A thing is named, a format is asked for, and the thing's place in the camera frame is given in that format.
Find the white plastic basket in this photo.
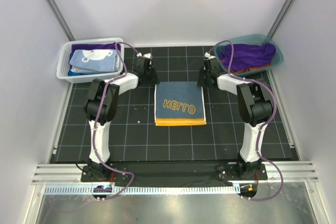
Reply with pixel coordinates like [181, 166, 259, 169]
[56, 37, 124, 84]

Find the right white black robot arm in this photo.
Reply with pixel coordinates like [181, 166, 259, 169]
[197, 56, 277, 180]

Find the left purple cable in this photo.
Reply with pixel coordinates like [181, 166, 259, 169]
[93, 41, 134, 200]

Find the orange towel in bin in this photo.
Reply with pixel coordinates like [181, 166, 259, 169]
[230, 61, 272, 76]

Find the light blue white towel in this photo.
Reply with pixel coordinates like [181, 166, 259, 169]
[69, 49, 120, 74]

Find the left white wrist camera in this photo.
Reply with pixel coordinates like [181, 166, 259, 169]
[143, 53, 152, 59]

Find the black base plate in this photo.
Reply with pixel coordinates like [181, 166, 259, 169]
[80, 160, 268, 184]

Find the purple cable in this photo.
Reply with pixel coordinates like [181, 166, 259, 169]
[204, 40, 284, 200]
[93, 41, 134, 200]

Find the yellow purple patterned towel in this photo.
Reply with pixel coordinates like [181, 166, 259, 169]
[154, 81, 206, 126]

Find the right aluminium frame post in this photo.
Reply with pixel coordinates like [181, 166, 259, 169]
[267, 0, 295, 39]

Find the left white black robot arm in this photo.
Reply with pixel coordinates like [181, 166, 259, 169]
[81, 53, 160, 182]

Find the white slotted cable duct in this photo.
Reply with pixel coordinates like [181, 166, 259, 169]
[44, 184, 240, 197]

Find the left aluminium frame post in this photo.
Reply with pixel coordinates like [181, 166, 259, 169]
[45, 0, 75, 41]

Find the teal plastic bin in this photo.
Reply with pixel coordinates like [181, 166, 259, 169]
[213, 34, 284, 77]

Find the aluminium rail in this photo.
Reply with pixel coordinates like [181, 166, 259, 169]
[31, 161, 318, 185]

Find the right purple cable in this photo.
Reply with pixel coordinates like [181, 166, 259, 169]
[204, 40, 284, 200]

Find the aluminium frame post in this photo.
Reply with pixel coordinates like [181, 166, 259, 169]
[267, 0, 295, 39]
[45, 0, 75, 41]

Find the purple crumpled towel in bin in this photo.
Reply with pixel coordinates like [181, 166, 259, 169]
[232, 43, 276, 62]

